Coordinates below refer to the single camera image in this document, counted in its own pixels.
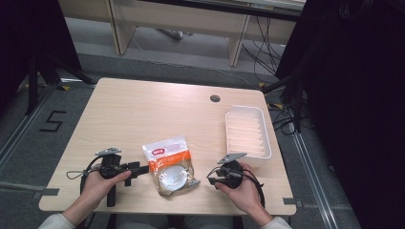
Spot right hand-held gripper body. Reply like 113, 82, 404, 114
217, 152, 253, 190

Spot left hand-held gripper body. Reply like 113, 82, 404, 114
95, 147, 141, 208

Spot clear orange-labelled mask packet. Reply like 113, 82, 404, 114
141, 136, 202, 198

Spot white plastic tray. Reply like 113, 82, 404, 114
224, 104, 273, 169

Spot person's right hand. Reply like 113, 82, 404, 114
214, 161, 266, 218

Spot person's left hand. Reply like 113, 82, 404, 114
79, 169, 132, 212

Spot person's legs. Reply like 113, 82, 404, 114
106, 213, 245, 229

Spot black tripod stand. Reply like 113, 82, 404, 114
24, 52, 96, 116
261, 68, 309, 134

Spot white power strip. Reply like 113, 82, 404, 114
156, 28, 185, 41

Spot black curtain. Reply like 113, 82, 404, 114
0, 0, 83, 113
274, 0, 405, 229

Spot light wooden desk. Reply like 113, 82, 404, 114
57, 0, 308, 68

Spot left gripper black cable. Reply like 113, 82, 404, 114
65, 155, 103, 196

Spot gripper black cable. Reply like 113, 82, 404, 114
242, 167, 266, 208
65, 155, 103, 196

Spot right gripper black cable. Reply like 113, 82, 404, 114
242, 167, 266, 208

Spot bundle of black floor cables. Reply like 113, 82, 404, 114
241, 15, 297, 136

